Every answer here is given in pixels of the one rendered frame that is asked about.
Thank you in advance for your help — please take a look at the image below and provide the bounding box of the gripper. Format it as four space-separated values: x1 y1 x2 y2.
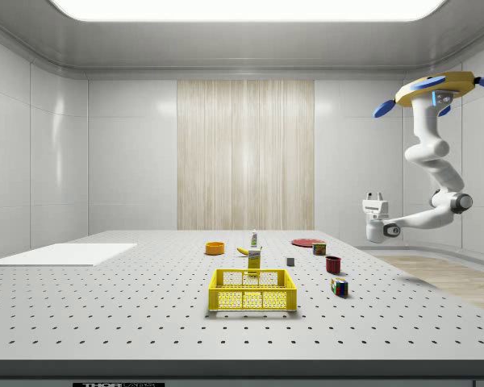
361 191 390 222

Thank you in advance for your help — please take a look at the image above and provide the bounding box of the puzzle cube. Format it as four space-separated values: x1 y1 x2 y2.
330 277 349 299

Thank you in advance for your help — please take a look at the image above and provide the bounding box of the drone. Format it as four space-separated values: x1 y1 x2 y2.
373 71 484 119

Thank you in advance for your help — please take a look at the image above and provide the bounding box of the yellow basket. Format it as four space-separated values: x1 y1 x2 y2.
207 268 299 313

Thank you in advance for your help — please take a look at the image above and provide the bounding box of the white board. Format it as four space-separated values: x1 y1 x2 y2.
0 243 139 267

